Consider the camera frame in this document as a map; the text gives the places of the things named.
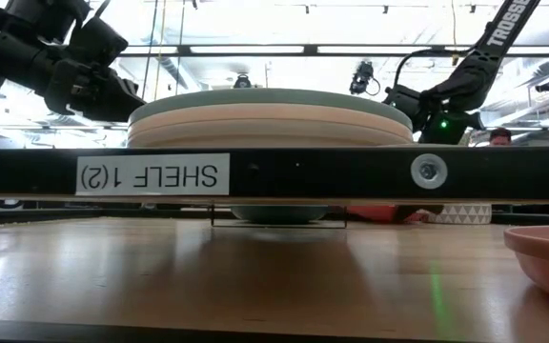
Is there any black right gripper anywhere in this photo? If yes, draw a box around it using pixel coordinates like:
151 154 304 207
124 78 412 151
381 84 431 134

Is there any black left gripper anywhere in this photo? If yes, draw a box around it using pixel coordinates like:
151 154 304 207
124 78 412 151
42 58 148 124

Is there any person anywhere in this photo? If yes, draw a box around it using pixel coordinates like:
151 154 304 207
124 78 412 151
488 126 514 148

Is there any black shelf rail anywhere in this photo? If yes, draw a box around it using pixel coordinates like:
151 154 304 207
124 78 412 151
0 145 549 206

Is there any black hanging cable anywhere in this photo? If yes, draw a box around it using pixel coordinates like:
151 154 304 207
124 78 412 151
140 0 160 101
173 0 186 96

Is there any pale green plate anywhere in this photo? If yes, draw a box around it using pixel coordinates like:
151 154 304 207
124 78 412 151
128 87 415 132

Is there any yellow cable with plug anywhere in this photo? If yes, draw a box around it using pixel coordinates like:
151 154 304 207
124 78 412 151
449 0 461 67

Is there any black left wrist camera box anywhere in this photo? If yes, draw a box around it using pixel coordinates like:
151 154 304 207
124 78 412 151
66 15 130 69

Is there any yellow hanging cable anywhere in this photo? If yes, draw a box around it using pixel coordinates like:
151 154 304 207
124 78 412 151
152 0 168 99

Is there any silver bolt with washer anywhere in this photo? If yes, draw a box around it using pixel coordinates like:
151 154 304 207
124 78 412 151
409 152 448 191

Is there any black overhead frame beam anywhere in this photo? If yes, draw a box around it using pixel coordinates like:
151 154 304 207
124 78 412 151
116 44 549 58

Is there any black hanging camera with cable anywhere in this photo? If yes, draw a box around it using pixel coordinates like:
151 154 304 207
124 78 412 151
348 60 381 97

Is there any peach bowl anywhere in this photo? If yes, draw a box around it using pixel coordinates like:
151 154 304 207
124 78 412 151
502 224 549 309

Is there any dark green plate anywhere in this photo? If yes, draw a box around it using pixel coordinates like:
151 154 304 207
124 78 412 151
230 204 331 226

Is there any orange plate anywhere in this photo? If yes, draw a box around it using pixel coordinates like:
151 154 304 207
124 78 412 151
344 204 431 225

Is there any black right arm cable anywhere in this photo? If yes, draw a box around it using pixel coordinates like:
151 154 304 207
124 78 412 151
392 46 477 91

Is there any white shelf label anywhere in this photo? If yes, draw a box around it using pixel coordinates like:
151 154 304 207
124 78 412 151
74 152 232 197

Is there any white patterned bowl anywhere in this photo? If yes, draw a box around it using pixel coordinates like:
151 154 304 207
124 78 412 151
425 204 494 226

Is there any round black ceiling camera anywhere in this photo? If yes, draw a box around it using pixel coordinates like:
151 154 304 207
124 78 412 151
233 72 253 91

